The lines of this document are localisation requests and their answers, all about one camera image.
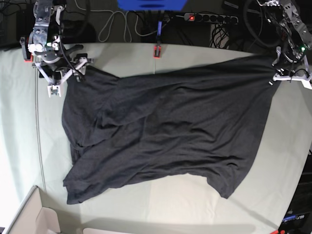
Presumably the blue box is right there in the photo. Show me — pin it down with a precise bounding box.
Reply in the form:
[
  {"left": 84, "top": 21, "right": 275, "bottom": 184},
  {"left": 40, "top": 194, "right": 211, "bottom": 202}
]
[{"left": 117, "top": 0, "right": 187, "bottom": 11}]

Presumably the cardboard box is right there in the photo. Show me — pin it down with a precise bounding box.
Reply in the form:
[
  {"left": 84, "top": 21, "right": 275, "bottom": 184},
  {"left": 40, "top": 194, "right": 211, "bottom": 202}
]
[{"left": 3, "top": 186, "right": 61, "bottom": 234}]

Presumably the black cable bundle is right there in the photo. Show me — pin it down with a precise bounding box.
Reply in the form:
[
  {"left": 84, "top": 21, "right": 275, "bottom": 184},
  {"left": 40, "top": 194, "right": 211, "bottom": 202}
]
[{"left": 209, "top": 24, "right": 232, "bottom": 49}]

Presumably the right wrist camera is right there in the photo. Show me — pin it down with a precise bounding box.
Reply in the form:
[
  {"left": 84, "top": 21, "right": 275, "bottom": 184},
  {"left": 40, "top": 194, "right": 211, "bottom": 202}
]
[{"left": 47, "top": 83, "right": 63, "bottom": 98}]

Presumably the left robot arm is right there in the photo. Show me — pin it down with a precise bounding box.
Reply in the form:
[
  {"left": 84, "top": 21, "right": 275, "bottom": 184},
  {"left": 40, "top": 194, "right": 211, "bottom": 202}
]
[{"left": 242, "top": 0, "right": 312, "bottom": 90}]

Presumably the white cable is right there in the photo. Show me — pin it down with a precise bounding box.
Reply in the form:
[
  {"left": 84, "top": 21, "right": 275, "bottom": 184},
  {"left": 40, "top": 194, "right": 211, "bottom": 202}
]
[{"left": 73, "top": 0, "right": 159, "bottom": 43}]

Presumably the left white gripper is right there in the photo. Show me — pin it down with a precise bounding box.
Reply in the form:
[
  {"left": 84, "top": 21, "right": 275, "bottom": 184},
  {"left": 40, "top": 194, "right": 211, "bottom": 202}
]
[{"left": 269, "top": 46, "right": 312, "bottom": 90}]

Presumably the black t-shirt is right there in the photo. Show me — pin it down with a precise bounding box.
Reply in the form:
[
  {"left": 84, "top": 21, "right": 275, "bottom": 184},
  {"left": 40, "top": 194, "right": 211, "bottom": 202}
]
[{"left": 62, "top": 56, "right": 278, "bottom": 205}]

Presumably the red black clamp center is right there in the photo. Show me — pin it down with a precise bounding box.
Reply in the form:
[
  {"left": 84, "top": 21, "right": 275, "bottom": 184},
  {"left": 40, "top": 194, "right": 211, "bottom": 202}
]
[{"left": 153, "top": 44, "right": 161, "bottom": 59}]

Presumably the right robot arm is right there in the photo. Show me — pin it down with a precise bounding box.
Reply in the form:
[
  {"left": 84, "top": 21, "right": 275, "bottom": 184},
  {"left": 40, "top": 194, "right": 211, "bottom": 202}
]
[{"left": 27, "top": 0, "right": 95, "bottom": 85}]

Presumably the white power strip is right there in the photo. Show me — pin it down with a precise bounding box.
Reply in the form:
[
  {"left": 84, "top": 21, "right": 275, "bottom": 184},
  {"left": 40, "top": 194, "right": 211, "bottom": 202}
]
[{"left": 183, "top": 13, "right": 239, "bottom": 25}]

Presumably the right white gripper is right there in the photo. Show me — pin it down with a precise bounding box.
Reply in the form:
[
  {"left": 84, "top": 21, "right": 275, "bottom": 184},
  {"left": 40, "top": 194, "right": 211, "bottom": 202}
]
[{"left": 32, "top": 52, "right": 94, "bottom": 84}]

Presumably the red black clamp left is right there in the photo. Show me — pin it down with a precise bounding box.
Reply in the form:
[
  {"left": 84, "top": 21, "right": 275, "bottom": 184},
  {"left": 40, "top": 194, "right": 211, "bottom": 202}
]
[{"left": 19, "top": 37, "right": 33, "bottom": 62}]

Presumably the red black clamp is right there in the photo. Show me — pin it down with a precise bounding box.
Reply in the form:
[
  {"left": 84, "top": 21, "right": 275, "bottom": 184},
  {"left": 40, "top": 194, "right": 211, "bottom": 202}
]
[
  {"left": 19, "top": 37, "right": 33, "bottom": 62},
  {"left": 153, "top": 44, "right": 161, "bottom": 59}
]

